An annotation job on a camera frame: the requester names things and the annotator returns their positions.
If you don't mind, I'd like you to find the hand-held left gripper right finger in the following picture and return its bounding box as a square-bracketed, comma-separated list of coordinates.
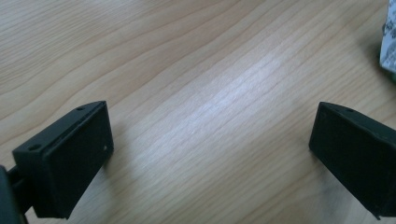
[308, 101, 396, 220]

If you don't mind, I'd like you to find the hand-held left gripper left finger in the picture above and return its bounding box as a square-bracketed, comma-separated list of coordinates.
[11, 100, 115, 220]

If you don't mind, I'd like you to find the white printed wrapper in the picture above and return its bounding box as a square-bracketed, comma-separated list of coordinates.
[378, 0, 396, 82]

